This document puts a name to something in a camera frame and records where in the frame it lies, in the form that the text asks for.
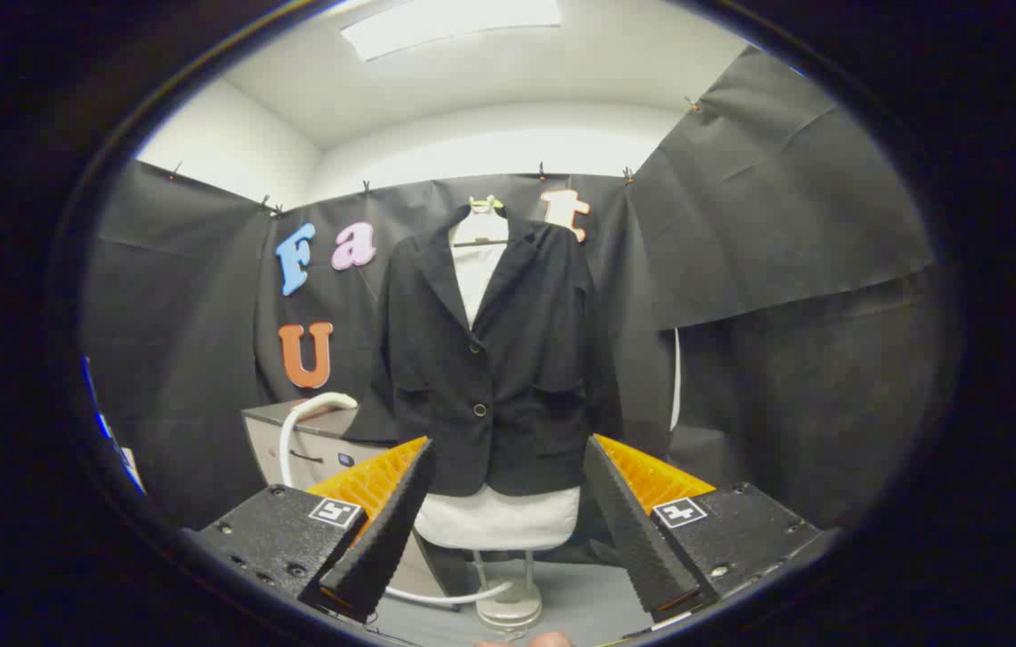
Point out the metal mannequin stand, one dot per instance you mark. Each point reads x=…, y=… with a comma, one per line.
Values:
x=509, y=607

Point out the ceiling light panel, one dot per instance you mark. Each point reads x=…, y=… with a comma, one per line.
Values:
x=449, y=22

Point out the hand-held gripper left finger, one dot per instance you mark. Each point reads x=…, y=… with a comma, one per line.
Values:
x=400, y=517

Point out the grey cabinet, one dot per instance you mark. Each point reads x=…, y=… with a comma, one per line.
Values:
x=261, y=454

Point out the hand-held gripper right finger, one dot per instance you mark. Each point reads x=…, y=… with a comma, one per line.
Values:
x=629, y=530

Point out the black suit jacket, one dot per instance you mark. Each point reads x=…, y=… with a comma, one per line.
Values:
x=508, y=386

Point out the white garment steamer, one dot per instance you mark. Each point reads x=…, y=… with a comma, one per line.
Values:
x=290, y=429

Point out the black backdrop cloth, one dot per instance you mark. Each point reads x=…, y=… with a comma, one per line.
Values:
x=786, y=270

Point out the white mannequin torso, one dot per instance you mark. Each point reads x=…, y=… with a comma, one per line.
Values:
x=499, y=523

